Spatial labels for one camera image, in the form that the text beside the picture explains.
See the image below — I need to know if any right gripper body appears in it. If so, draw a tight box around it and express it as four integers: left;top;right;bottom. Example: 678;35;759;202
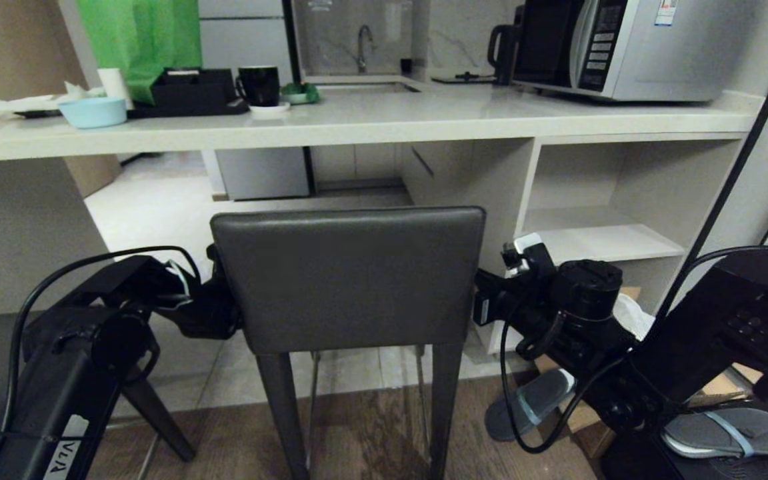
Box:
473;267;553;333

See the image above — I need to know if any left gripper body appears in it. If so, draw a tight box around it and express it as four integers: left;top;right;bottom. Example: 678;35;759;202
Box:
175;244;246;341

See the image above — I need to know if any kitchen sink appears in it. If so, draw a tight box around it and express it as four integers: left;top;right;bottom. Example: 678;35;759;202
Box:
316;81;423;95

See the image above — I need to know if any grey slipper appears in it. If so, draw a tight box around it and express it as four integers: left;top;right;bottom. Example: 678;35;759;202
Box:
661;407;768;460
485;368;577;443

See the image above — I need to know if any white open shelf cabinet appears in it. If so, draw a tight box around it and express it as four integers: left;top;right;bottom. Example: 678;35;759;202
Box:
487;132;755;355

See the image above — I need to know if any white plastic bag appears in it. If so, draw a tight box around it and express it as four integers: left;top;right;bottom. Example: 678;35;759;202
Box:
613;293;656;341

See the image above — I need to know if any white base cabinet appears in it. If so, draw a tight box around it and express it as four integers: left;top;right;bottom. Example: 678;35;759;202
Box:
215;147;311;201

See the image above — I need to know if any black tray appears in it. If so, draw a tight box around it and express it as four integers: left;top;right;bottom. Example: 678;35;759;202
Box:
127;97;250;120

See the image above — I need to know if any white saucer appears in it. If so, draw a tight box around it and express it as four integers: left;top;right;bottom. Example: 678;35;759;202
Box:
248;101;291;120

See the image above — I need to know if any black flat kettle base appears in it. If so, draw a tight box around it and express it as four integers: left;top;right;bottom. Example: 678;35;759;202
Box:
431;71;498;85

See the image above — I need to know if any black organizer box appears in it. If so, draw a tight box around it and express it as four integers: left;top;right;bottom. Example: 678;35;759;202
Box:
150;68;239;111

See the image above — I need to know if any black mug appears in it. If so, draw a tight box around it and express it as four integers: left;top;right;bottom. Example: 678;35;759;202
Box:
235;65;281;107

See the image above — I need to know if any light blue bowl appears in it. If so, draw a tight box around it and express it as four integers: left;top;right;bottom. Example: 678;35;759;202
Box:
58;97;128;129

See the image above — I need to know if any white paper roll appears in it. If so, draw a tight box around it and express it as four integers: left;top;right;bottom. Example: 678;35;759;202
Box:
97;67;134;111

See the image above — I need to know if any black electric kettle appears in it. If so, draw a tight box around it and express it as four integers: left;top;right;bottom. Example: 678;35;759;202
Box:
487;5;526;87

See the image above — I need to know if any green plastic bag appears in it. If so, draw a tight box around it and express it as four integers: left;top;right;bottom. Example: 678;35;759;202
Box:
77;0;203;105

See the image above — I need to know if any white crumpled tissue paper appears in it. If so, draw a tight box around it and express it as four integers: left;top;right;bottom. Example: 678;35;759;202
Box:
0;81;106;115

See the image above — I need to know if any silver microwave oven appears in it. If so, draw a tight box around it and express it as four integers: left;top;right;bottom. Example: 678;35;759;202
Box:
511;0;749;103

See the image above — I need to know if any chrome faucet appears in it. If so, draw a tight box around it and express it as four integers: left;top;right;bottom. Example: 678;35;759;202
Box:
355;25;376;75

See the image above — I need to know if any brown wooden door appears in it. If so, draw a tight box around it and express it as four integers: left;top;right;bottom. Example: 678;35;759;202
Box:
0;0;123;198

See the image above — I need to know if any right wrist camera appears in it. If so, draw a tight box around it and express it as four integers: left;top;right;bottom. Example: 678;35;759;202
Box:
501;233;557;279

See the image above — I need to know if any black cable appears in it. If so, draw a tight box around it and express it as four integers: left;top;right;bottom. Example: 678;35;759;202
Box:
0;246;203;434
656;244;768;315
499;312;628;455

